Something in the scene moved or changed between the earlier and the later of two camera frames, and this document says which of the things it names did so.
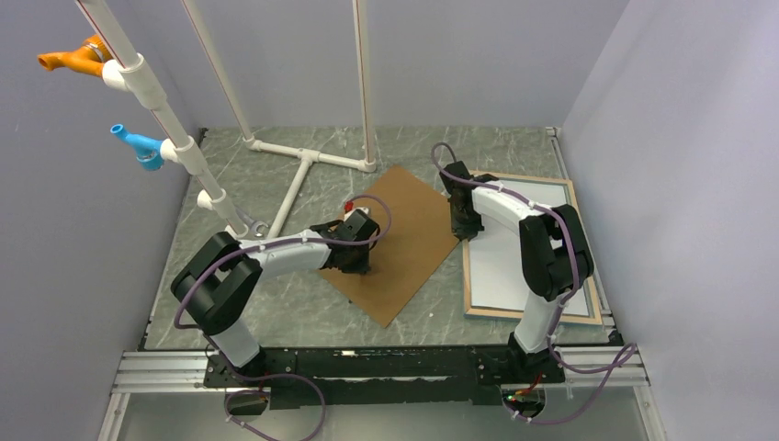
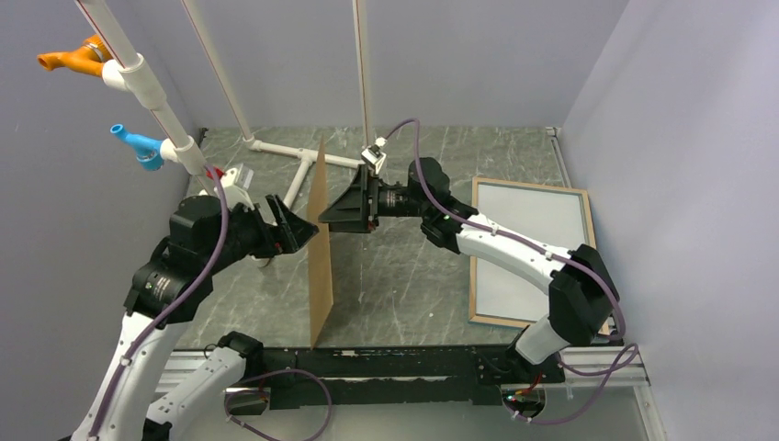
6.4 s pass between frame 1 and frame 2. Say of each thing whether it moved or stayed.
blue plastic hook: stayed
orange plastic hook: stayed
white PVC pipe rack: stayed
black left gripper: moved
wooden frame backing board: moved
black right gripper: moved
